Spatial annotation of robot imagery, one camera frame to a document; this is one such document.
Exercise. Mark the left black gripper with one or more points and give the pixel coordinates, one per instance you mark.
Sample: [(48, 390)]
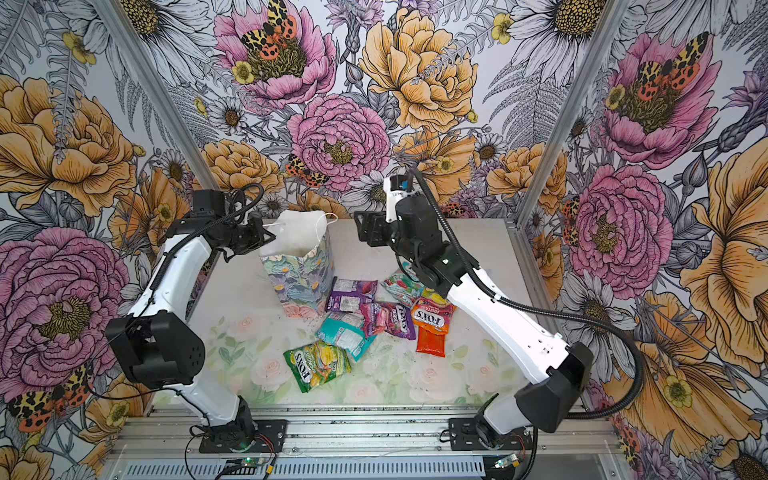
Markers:
[(258, 236)]

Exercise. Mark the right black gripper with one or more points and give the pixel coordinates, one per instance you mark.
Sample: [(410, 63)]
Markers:
[(371, 222)]

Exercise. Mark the floral paper gift bag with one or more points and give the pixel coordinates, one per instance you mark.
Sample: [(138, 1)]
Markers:
[(299, 262)]

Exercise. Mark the magenta Fox's candy packet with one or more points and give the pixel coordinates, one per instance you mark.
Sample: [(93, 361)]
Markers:
[(392, 318)]

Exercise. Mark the orange Fox's candy packet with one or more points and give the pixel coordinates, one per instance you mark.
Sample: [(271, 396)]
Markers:
[(433, 312)]

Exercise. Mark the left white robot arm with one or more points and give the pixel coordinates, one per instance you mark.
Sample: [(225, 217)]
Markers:
[(155, 346)]

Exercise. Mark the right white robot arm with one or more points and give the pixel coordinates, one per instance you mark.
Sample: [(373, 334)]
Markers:
[(556, 371)]

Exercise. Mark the green red snack packet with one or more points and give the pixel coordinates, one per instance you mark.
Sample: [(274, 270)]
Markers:
[(403, 285)]

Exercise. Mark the purple snack packet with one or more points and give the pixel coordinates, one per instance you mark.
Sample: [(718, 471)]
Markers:
[(348, 295)]

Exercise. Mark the teal snack packet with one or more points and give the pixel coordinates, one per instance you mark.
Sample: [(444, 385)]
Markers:
[(345, 330)]

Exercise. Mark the green Fox's candy packet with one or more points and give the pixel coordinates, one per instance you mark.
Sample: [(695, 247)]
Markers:
[(316, 364)]

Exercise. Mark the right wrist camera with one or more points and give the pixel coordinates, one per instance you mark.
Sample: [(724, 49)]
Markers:
[(396, 187)]

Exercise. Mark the left aluminium corner post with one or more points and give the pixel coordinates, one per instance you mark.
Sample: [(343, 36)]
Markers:
[(142, 66)]

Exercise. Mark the aluminium corner post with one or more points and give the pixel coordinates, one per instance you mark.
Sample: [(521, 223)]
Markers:
[(142, 66), (606, 31)]

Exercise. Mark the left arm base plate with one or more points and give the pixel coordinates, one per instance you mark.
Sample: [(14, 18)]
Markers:
[(266, 436)]

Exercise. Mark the aluminium rail frame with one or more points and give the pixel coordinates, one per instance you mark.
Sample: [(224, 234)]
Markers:
[(363, 442)]

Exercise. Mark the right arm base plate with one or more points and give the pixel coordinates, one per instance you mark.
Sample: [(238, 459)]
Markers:
[(468, 434)]

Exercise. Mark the right aluminium corner post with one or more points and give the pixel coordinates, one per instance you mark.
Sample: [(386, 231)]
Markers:
[(606, 31)]

